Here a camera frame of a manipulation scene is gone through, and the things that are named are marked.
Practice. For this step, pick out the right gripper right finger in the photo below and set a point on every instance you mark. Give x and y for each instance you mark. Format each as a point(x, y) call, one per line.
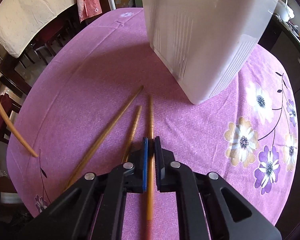
point(208, 206)

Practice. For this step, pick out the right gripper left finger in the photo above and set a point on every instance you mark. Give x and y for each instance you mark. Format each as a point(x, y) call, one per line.
point(94, 206)

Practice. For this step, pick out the purple floral tablecloth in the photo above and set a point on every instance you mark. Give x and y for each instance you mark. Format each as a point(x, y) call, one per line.
point(247, 133)

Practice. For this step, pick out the dark wooden chair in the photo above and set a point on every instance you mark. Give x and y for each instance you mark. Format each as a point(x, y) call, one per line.
point(53, 31)

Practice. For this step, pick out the white plastic utensil holder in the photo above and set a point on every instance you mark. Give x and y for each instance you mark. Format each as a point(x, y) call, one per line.
point(204, 43)

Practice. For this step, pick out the black cabinets under sink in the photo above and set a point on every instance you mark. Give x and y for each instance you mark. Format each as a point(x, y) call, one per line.
point(285, 46)

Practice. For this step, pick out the white hanging cloth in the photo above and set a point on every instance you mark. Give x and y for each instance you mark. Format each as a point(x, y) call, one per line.
point(21, 20)

